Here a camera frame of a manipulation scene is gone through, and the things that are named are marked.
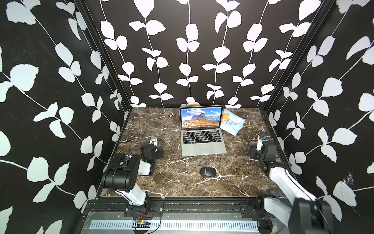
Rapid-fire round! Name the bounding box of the black wireless mouse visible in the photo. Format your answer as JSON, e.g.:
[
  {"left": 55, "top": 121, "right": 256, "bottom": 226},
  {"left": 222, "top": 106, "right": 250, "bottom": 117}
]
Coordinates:
[{"left": 200, "top": 167, "right": 217, "bottom": 178}]

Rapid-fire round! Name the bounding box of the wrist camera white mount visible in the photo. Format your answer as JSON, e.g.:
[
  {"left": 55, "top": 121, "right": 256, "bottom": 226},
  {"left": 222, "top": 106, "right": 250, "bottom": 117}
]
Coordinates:
[
  {"left": 256, "top": 135, "right": 267, "bottom": 151},
  {"left": 150, "top": 136, "right": 157, "bottom": 146}
]

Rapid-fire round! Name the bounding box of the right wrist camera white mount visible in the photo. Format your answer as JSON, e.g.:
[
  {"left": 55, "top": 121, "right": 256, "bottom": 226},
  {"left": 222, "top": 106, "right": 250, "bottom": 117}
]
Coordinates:
[{"left": 256, "top": 135, "right": 267, "bottom": 151}]

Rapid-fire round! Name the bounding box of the perforated metal rail strip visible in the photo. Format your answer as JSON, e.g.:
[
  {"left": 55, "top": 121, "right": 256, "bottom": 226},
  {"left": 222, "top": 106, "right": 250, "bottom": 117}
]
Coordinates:
[{"left": 88, "top": 220, "right": 259, "bottom": 232}]

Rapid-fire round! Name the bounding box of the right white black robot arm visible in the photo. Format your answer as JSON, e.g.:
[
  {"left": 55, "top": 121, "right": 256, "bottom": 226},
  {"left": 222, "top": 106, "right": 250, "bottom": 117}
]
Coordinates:
[{"left": 246, "top": 138, "right": 335, "bottom": 234}]

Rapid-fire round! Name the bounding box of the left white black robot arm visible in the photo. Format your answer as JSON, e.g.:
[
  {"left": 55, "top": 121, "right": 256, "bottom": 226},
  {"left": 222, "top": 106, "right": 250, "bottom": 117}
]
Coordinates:
[{"left": 101, "top": 144, "right": 164, "bottom": 206}]

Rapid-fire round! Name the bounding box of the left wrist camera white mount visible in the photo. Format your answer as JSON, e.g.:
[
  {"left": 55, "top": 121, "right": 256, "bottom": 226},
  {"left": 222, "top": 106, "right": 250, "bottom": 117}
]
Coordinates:
[{"left": 150, "top": 136, "right": 157, "bottom": 146}]

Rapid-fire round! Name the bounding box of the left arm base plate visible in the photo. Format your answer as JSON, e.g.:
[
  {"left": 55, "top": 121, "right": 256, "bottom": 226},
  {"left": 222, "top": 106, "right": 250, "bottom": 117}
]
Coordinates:
[{"left": 123, "top": 201, "right": 164, "bottom": 219}]

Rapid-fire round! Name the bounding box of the light blue chips bag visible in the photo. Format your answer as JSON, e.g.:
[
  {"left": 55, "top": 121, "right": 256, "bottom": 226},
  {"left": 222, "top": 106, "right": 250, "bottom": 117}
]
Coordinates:
[{"left": 221, "top": 109, "right": 245, "bottom": 136}]

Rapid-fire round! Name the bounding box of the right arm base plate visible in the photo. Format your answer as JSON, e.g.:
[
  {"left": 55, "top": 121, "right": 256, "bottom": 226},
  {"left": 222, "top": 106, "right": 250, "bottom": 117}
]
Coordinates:
[{"left": 236, "top": 203, "right": 273, "bottom": 220}]

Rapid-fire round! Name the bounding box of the small circuit board with wires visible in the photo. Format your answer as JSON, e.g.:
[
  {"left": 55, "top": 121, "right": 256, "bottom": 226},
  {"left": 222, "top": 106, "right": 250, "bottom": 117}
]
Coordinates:
[{"left": 134, "top": 220, "right": 152, "bottom": 230}]

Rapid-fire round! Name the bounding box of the yellow blue patterned bowl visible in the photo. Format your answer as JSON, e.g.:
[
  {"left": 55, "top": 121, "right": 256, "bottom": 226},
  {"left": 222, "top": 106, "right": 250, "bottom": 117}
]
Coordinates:
[{"left": 187, "top": 101, "right": 201, "bottom": 107}]

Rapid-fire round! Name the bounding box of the silver laptop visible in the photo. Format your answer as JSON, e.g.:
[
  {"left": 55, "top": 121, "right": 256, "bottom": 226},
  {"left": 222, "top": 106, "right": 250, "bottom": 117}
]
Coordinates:
[{"left": 179, "top": 105, "right": 227, "bottom": 157}]

